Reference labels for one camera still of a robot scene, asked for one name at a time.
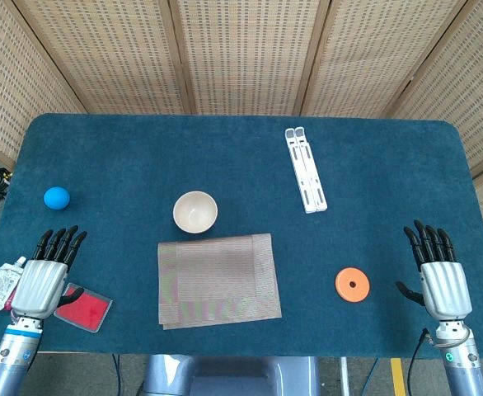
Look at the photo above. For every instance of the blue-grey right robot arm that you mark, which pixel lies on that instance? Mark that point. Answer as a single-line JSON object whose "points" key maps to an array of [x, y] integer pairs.
{"points": [[464, 371]]}

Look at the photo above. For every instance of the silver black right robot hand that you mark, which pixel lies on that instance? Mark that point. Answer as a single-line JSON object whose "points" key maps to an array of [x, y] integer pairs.
{"points": [[445, 288]]}

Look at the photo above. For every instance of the orange disc with hole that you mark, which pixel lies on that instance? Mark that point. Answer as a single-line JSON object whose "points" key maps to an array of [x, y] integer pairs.
{"points": [[344, 293]]}

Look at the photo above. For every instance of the blue ball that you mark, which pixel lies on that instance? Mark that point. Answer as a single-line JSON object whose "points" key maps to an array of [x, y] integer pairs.
{"points": [[57, 199]]}

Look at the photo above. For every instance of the woven bamboo folding screen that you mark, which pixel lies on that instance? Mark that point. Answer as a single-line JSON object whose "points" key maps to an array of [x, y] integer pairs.
{"points": [[245, 53]]}

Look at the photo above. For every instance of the blue carpet table cover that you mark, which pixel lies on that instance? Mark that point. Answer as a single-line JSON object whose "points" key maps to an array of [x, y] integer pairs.
{"points": [[225, 165]]}

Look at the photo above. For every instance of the beige woven placemat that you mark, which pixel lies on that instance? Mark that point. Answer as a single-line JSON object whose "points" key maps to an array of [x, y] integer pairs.
{"points": [[221, 280]]}

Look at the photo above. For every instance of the blue-grey robot torso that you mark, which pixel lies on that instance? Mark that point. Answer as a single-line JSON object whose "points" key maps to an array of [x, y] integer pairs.
{"points": [[233, 375]]}

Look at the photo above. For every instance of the white folding stand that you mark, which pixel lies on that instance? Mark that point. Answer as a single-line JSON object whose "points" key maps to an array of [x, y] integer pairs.
{"points": [[311, 181]]}

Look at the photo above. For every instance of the red pad in clear case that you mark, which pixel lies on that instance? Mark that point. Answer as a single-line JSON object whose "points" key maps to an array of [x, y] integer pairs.
{"points": [[89, 311]]}

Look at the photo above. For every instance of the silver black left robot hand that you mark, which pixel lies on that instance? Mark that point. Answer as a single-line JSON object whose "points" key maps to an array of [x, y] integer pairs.
{"points": [[37, 284]]}

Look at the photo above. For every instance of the cream white bowl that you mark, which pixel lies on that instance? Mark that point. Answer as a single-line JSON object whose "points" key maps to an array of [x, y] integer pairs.
{"points": [[195, 212]]}

